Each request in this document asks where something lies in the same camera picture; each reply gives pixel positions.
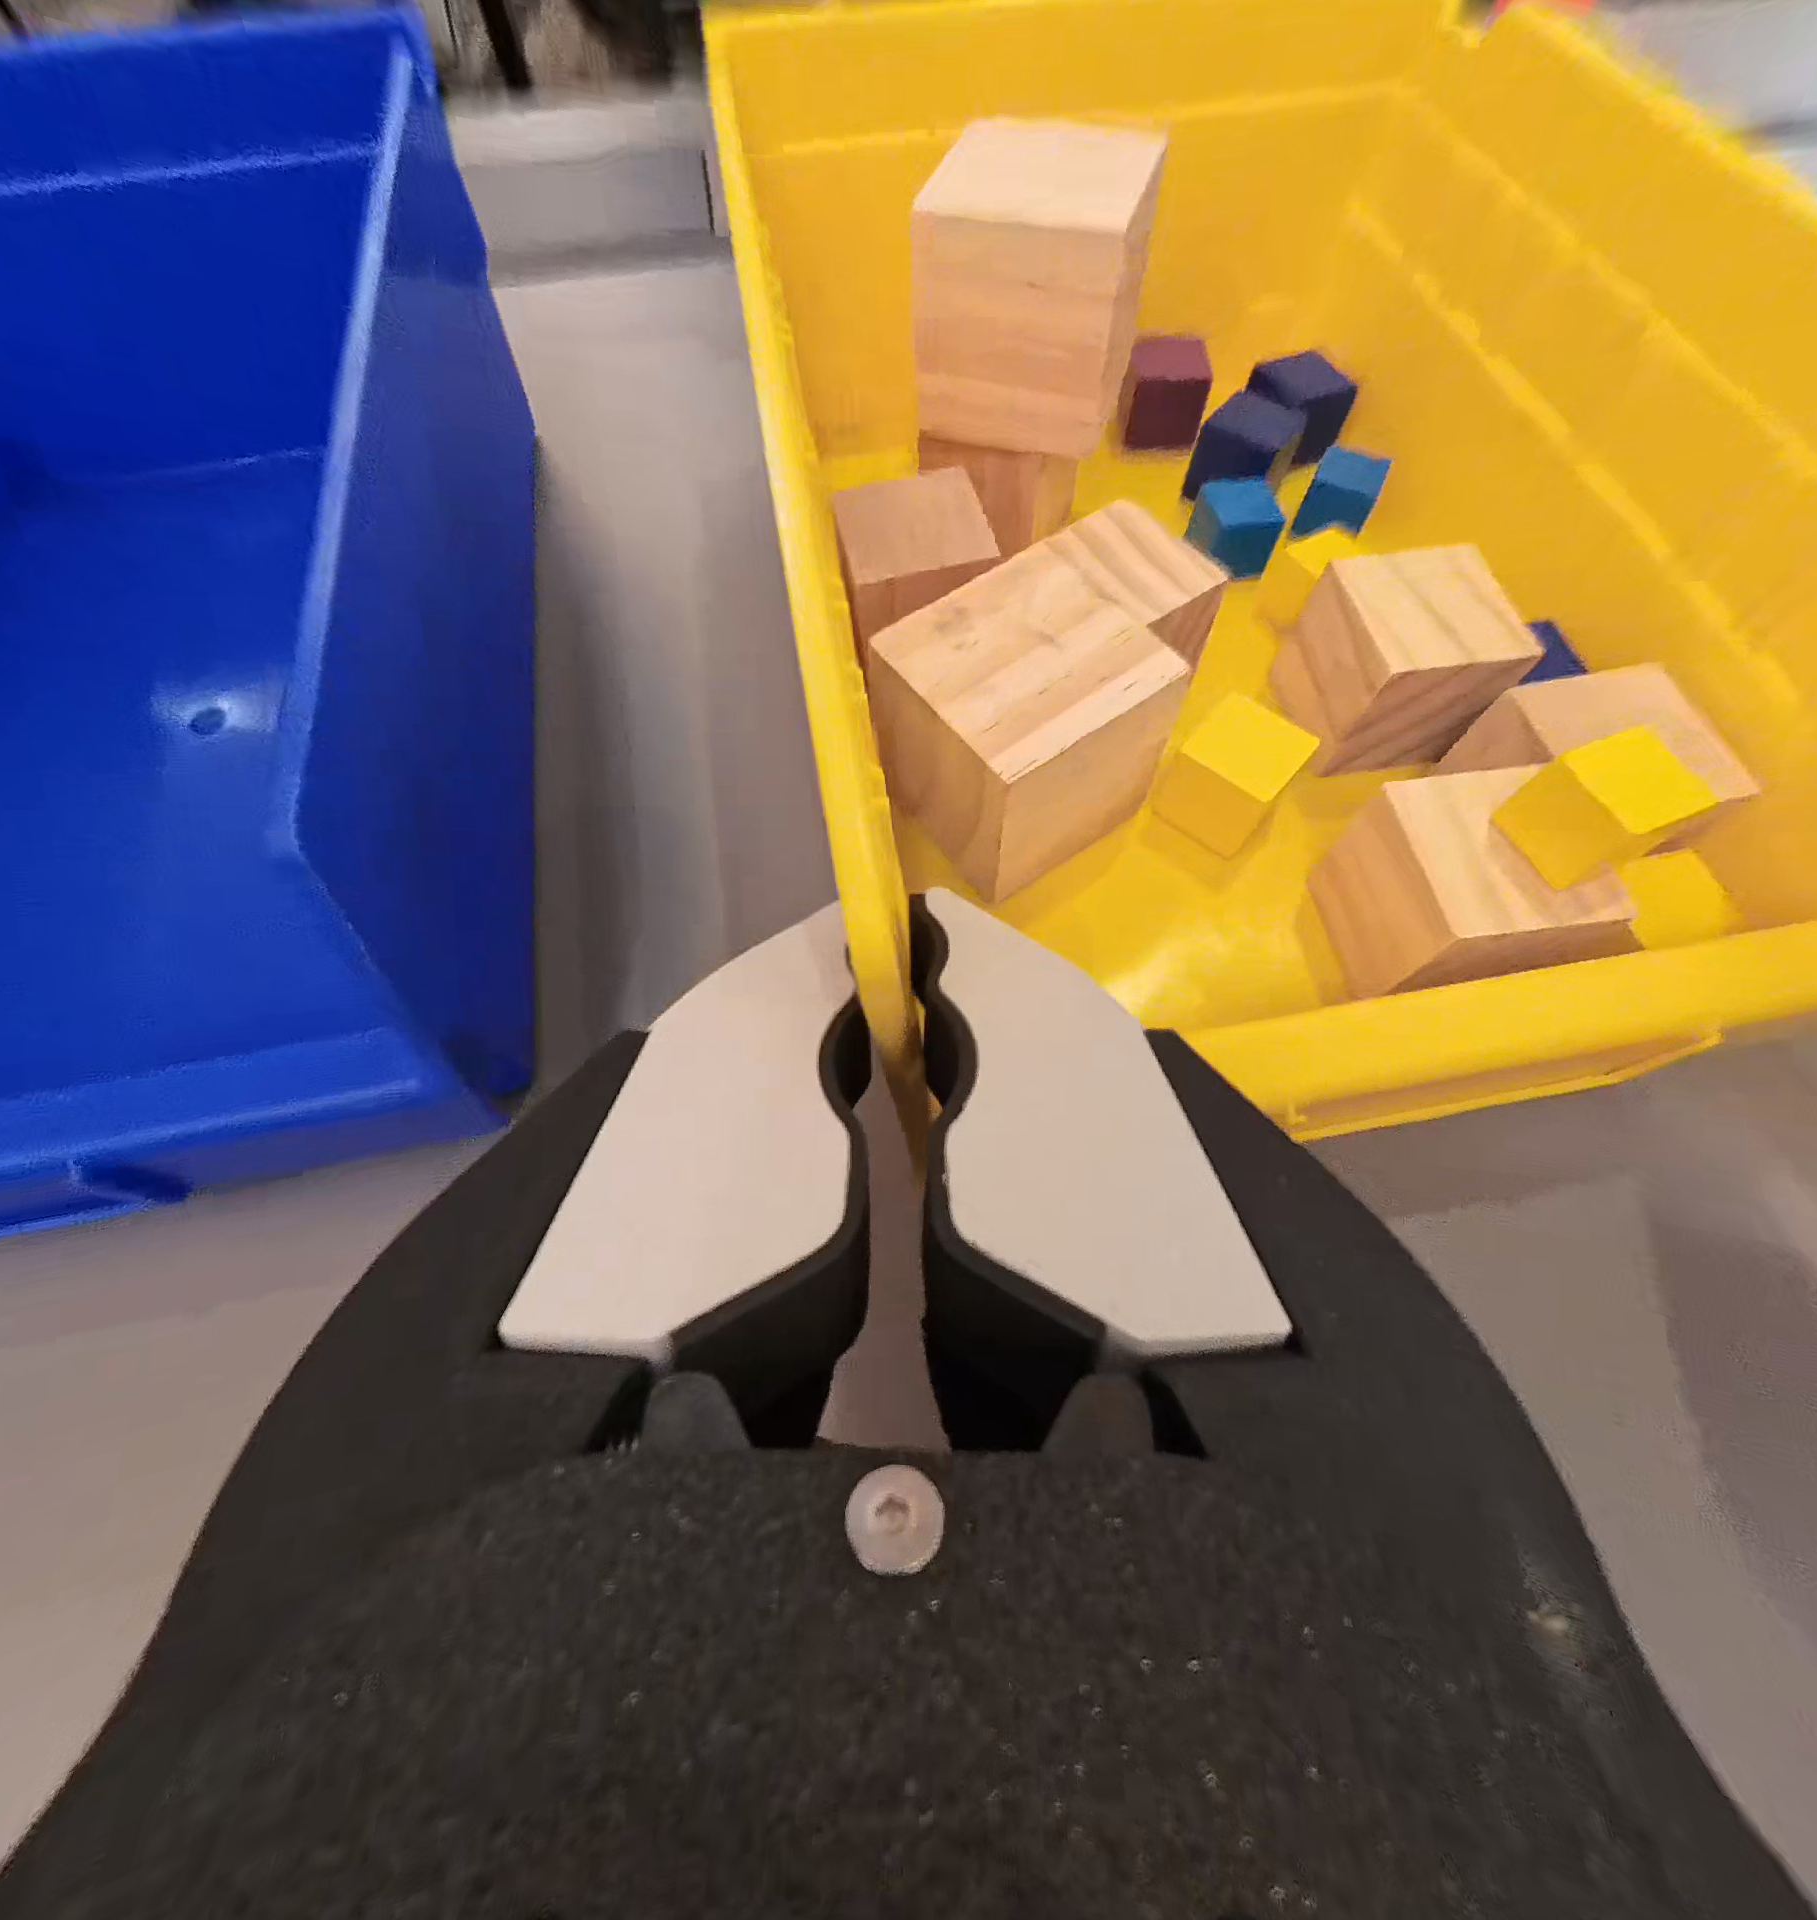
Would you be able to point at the yellow plastic bin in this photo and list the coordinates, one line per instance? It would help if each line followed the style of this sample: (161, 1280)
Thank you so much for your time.
(1522, 299)

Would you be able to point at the blue plastic bin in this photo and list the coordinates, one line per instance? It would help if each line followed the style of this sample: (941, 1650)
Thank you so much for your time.
(172, 599)

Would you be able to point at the pile of wooden coloured cubes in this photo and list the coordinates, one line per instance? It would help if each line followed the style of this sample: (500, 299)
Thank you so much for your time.
(1029, 706)

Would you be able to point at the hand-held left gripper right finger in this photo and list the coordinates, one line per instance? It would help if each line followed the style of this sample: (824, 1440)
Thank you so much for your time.
(1104, 1170)

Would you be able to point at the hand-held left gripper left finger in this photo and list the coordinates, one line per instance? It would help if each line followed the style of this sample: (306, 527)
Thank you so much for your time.
(698, 1170)

